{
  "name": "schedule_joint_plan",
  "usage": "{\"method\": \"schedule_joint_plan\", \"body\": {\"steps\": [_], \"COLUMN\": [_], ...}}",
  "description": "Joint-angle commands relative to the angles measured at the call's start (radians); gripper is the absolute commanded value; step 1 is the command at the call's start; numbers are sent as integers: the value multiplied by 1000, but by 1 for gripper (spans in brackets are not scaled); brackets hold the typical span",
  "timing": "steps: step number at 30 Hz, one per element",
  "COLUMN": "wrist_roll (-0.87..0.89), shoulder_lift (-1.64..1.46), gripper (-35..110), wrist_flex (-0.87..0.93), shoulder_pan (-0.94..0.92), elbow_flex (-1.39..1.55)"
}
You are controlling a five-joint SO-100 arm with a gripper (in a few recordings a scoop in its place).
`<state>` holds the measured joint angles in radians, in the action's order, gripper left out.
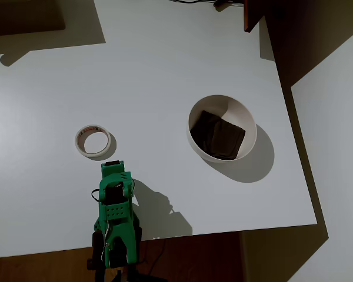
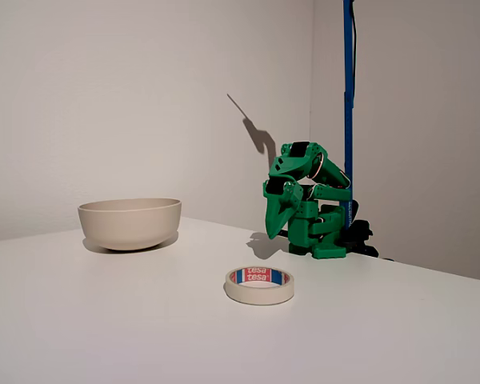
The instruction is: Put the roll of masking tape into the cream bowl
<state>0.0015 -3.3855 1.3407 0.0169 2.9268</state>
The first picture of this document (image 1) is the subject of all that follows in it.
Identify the black folded cloth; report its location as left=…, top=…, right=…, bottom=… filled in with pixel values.
left=189, top=110, right=247, bottom=161

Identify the dark box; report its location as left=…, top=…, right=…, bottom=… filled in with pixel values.
left=0, top=0, right=66, bottom=38

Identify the white masking tape roll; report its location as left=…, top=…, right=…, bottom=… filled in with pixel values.
left=74, top=125, right=111, bottom=156

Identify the beige round bowl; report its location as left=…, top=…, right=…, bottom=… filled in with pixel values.
left=188, top=94, right=258, bottom=163

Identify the brown wooden board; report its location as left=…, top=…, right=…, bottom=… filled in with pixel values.
left=243, top=0, right=266, bottom=33

